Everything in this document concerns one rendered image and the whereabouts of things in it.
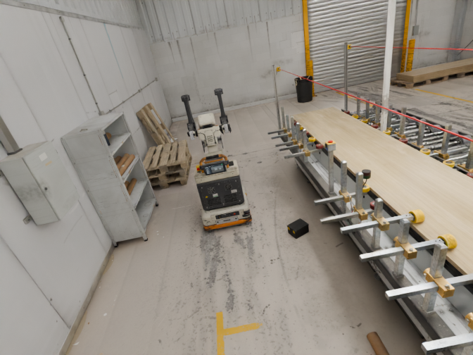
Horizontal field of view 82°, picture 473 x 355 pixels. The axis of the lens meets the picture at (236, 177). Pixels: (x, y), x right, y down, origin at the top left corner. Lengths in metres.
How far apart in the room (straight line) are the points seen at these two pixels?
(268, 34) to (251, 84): 1.54
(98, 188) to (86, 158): 0.39
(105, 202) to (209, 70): 6.57
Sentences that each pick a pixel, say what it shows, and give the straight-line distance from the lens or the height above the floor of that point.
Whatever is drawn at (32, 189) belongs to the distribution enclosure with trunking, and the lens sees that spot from 2.71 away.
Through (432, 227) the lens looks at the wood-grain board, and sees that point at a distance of 2.10.
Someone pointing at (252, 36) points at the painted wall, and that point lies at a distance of 9.40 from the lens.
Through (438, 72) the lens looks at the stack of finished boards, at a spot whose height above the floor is 0.28.
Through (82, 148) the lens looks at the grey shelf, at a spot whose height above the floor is 1.39.
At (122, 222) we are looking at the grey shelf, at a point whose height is 0.35.
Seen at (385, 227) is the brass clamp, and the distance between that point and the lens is 1.95.
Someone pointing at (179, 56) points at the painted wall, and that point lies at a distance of 9.36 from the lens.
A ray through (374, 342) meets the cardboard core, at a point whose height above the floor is 0.07.
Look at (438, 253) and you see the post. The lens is 1.58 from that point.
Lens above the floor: 2.15
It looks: 27 degrees down
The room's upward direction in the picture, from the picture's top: 12 degrees counter-clockwise
